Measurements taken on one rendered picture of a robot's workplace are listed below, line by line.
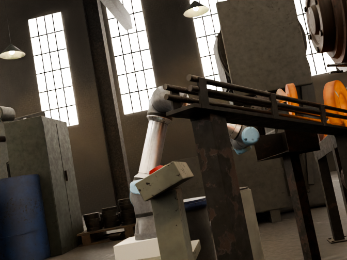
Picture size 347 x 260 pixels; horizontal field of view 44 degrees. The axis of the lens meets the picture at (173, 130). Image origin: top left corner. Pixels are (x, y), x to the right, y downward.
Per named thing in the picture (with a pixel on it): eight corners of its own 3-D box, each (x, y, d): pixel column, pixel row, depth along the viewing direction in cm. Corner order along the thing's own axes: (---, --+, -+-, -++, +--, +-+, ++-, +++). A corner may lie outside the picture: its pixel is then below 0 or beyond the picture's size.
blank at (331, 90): (353, 138, 132) (342, 140, 134) (353, 99, 140) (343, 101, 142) (333, 110, 123) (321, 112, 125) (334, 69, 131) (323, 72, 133)
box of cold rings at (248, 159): (279, 211, 483) (265, 142, 492) (294, 219, 401) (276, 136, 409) (189, 226, 490) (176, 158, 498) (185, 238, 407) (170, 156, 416)
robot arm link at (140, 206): (135, 215, 166) (129, 180, 168) (133, 213, 179) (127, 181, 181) (165, 209, 168) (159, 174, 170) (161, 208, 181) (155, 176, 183)
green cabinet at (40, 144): (22, 261, 456) (3, 123, 473) (50, 248, 525) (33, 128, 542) (64, 254, 450) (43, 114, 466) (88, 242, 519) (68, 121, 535)
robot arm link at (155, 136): (127, 207, 178) (153, 83, 188) (126, 207, 193) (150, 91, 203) (156, 213, 179) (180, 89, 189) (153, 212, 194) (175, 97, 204)
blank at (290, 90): (291, 87, 203) (284, 89, 204) (294, 78, 188) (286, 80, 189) (297, 119, 200) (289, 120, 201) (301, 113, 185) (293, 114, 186)
